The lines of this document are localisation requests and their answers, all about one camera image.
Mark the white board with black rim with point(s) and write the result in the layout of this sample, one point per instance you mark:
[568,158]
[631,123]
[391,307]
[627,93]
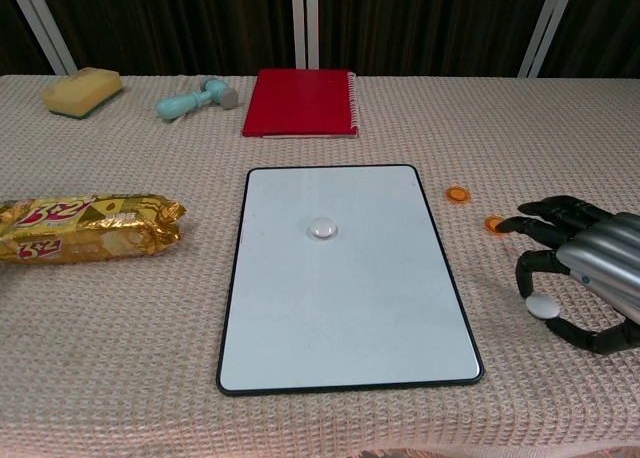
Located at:
[345,303]

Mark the white aluminium frame post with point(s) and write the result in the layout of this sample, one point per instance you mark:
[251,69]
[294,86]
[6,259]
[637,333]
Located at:
[42,28]
[305,23]
[547,28]

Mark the white round magnet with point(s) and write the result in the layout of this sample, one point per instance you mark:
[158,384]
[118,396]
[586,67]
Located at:
[542,307]
[322,228]

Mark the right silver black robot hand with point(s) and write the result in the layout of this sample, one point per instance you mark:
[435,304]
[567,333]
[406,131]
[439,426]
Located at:
[600,248]

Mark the beige waffle tablecloth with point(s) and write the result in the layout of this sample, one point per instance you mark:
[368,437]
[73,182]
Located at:
[125,328]

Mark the light blue toy hammer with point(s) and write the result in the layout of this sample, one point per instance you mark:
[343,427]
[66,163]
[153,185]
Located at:
[180,105]

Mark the orange round magnet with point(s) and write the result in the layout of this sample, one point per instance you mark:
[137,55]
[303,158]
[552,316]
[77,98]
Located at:
[457,194]
[492,224]

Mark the red spiral notebook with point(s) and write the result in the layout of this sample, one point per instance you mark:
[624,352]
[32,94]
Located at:
[297,103]

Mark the black pleated curtain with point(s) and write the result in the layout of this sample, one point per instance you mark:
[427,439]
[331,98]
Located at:
[15,38]
[605,28]
[175,23]
[425,23]

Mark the yellow sponge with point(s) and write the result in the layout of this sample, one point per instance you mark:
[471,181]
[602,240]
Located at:
[80,92]

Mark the gold foil snack packet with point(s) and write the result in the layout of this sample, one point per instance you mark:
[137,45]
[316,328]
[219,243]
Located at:
[90,228]

